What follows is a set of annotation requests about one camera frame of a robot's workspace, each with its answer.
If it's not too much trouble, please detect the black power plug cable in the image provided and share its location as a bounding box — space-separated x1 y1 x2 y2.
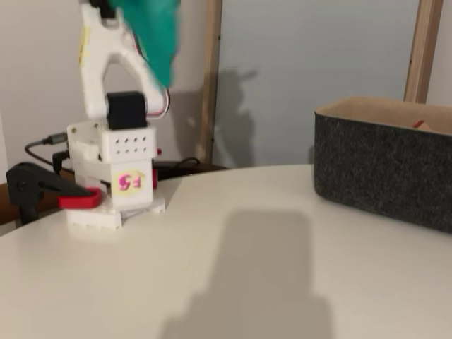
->
52 150 70 174

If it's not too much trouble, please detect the wooden shelf post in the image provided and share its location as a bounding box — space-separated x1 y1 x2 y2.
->
199 0 224 169
403 0 445 104

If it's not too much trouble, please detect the red white servo wire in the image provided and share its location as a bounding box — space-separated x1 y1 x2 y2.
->
144 88 171 118

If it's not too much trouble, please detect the black power cord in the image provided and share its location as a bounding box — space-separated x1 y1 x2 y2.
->
153 157 202 177

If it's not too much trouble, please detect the grey felt box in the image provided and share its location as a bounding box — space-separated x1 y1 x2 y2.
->
313 95 452 234

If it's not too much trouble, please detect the grey USB cable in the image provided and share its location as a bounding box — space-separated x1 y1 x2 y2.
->
24 132 71 167

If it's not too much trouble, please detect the black red table clamp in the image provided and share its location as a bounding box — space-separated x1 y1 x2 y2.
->
5 161 103 227
150 147 164 189

